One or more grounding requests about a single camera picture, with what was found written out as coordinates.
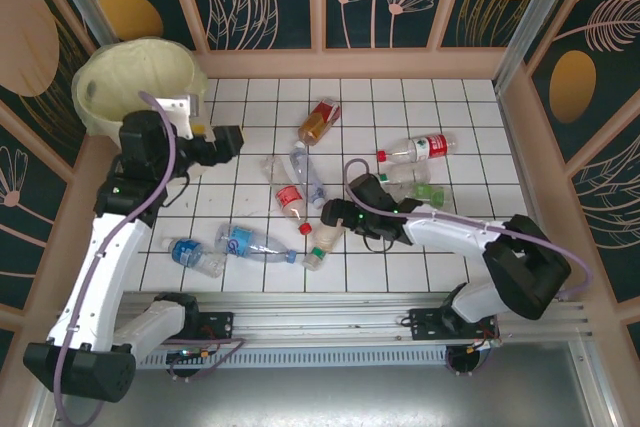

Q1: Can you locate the milky bottle green cap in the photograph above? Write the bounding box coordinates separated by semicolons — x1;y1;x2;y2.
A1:
301;224;346;272

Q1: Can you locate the clear bottle green cap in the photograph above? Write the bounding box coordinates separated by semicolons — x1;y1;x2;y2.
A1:
377;166;432;187

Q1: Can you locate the clear bottle blue cap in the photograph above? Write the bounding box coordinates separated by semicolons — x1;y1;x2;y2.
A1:
289;140;327;210

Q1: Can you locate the clear bottle red white label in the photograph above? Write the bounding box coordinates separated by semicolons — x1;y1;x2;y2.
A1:
376;132;459;164

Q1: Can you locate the brown tea bottle red label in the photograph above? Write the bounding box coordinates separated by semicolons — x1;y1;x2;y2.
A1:
298;96;344;148

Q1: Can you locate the large bottle blue label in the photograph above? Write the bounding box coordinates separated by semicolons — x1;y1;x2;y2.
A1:
214;223;300;266

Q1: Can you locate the small bottle blue label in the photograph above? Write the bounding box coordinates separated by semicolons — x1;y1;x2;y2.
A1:
160;235;227;278

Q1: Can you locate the lined waste bin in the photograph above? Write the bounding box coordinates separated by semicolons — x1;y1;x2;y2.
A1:
73;36;209;137

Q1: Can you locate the grey metal base panel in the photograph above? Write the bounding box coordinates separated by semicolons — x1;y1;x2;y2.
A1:
47;366;614;427

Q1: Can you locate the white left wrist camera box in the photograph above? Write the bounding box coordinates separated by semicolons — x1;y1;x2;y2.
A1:
153;95;202;141

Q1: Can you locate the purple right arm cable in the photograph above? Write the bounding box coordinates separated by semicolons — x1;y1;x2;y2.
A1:
344;158;595;378

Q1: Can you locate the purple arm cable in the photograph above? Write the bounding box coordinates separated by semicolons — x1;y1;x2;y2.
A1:
52;90;245;427
344;158;595;378

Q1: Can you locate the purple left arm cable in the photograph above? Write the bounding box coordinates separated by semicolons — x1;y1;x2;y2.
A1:
52;90;245;427

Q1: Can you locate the aluminium mounting rail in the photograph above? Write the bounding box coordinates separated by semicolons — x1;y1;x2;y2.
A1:
47;291;594;348

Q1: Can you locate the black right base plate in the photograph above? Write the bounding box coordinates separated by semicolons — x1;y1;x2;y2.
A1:
408;306;501;344

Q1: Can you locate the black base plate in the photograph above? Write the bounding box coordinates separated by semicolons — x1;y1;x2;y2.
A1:
143;310;236;347
408;306;501;344

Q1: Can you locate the slotted grey cable tray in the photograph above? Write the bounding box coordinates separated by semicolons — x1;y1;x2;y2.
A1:
69;349;451;372

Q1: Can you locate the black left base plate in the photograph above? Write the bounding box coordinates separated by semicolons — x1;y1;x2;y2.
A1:
143;310;236;347

